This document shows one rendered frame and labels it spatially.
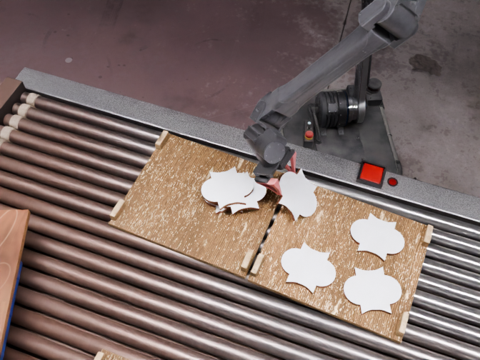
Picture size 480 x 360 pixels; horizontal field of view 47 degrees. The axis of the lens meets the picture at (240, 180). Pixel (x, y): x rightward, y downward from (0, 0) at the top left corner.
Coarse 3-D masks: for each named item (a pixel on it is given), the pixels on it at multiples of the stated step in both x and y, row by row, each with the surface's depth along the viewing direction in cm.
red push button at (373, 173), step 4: (364, 164) 165; (368, 164) 165; (364, 168) 164; (368, 168) 164; (372, 168) 164; (376, 168) 164; (380, 168) 164; (364, 172) 163; (368, 172) 163; (372, 172) 163; (376, 172) 163; (380, 172) 163; (360, 176) 162; (364, 176) 162; (368, 176) 162; (372, 176) 162; (376, 176) 162; (380, 176) 162; (368, 180) 162; (372, 180) 162; (376, 180) 162; (380, 180) 162
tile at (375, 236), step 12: (372, 216) 153; (360, 228) 151; (372, 228) 151; (384, 228) 151; (360, 240) 149; (372, 240) 149; (384, 240) 149; (396, 240) 149; (372, 252) 147; (384, 252) 147; (396, 252) 147
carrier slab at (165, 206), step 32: (160, 160) 164; (192, 160) 164; (224, 160) 164; (128, 192) 158; (160, 192) 158; (192, 192) 158; (128, 224) 152; (160, 224) 152; (192, 224) 152; (224, 224) 152; (256, 224) 152; (192, 256) 147; (224, 256) 147
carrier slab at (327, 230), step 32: (320, 192) 158; (288, 224) 152; (320, 224) 152; (416, 224) 153; (352, 256) 147; (416, 256) 147; (288, 288) 142; (320, 288) 142; (352, 320) 137; (384, 320) 138
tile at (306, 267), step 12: (288, 252) 146; (300, 252) 146; (312, 252) 146; (288, 264) 144; (300, 264) 144; (312, 264) 144; (324, 264) 144; (300, 276) 143; (312, 276) 143; (324, 276) 143; (312, 288) 141
